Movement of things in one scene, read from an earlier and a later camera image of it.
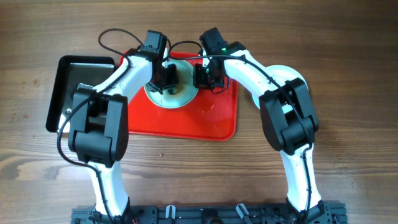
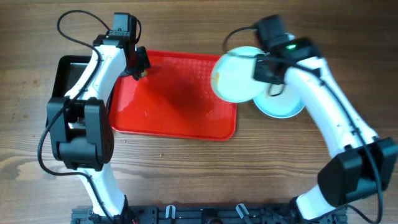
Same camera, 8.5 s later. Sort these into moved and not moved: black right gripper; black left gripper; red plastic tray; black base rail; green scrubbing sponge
Moved: green scrubbing sponge; black left gripper; black right gripper
Not moved: black base rail; red plastic tray
